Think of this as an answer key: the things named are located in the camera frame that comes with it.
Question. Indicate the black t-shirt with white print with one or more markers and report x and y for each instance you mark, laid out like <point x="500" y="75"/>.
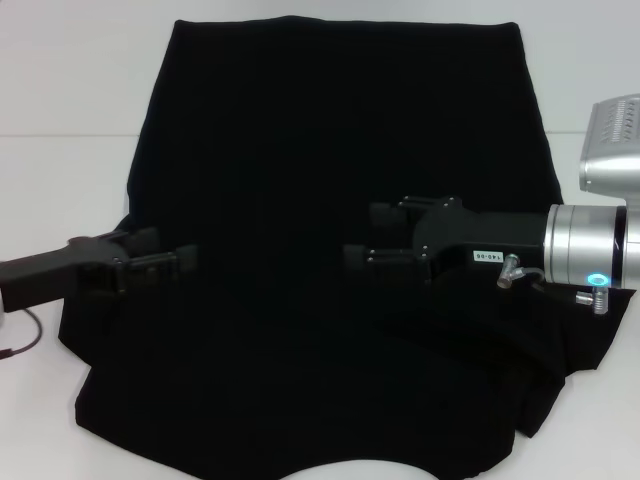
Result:
<point x="300" y="150"/>

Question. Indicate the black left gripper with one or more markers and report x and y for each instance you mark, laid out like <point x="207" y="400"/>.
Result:
<point x="40" y="277"/>

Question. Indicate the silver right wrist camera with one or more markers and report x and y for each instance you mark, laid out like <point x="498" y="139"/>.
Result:
<point x="610" y="160"/>

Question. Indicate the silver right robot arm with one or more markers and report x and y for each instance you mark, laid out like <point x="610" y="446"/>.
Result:
<point x="580" y="245"/>

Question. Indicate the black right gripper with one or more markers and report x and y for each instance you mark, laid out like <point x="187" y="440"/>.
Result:
<point x="490" y="235"/>

